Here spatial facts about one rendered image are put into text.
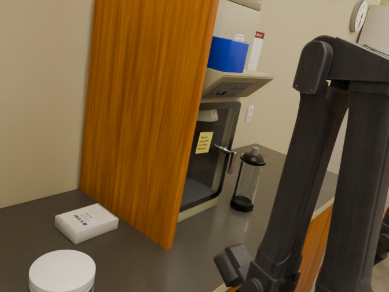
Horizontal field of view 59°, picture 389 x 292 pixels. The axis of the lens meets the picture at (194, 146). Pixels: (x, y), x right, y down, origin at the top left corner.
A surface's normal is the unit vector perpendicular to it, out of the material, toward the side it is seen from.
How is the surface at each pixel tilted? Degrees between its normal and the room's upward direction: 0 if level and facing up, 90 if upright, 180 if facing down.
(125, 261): 0
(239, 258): 21
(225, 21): 90
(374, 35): 90
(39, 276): 0
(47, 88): 90
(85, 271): 0
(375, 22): 90
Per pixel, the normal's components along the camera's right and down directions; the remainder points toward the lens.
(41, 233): 0.18, -0.93
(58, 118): 0.76, 0.33
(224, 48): -0.63, 0.13
